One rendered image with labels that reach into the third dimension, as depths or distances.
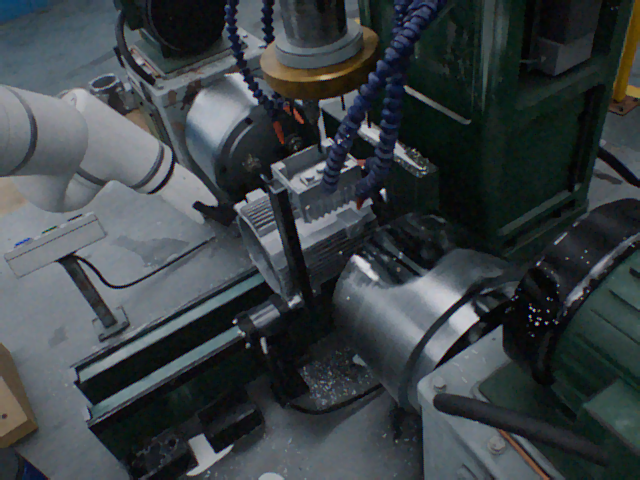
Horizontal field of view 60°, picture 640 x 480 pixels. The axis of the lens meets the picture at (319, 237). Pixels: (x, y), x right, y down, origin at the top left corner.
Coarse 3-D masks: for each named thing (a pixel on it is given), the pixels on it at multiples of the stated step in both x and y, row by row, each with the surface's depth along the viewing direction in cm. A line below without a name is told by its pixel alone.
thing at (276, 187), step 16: (272, 192) 73; (288, 192) 74; (272, 208) 77; (288, 208) 75; (288, 224) 76; (288, 240) 78; (288, 256) 82; (304, 272) 84; (304, 288) 86; (304, 304) 88
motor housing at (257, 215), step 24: (240, 216) 96; (264, 216) 91; (336, 216) 94; (360, 216) 96; (264, 240) 91; (312, 240) 92; (336, 240) 94; (360, 240) 95; (264, 264) 105; (312, 264) 93; (336, 264) 96; (288, 288) 93
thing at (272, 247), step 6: (354, 198) 95; (240, 204) 97; (366, 204) 94; (270, 240) 89; (276, 240) 89; (264, 246) 90; (270, 246) 89; (276, 246) 89; (270, 252) 89; (276, 252) 89; (252, 258) 106; (282, 294) 97
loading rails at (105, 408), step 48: (240, 288) 106; (144, 336) 101; (192, 336) 104; (240, 336) 97; (96, 384) 98; (144, 384) 94; (192, 384) 96; (240, 384) 103; (96, 432) 90; (144, 432) 96
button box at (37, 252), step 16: (64, 224) 106; (80, 224) 103; (96, 224) 104; (32, 240) 101; (48, 240) 101; (64, 240) 102; (80, 240) 103; (96, 240) 104; (16, 256) 99; (32, 256) 100; (48, 256) 101; (64, 256) 102; (16, 272) 100
